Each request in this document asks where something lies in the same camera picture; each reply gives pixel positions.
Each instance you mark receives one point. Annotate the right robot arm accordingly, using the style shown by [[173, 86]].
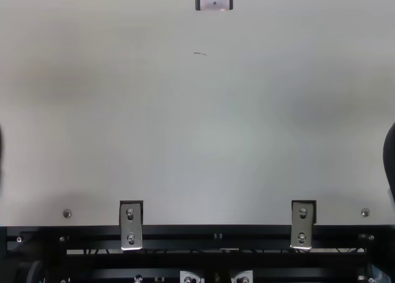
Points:
[[390, 156]]

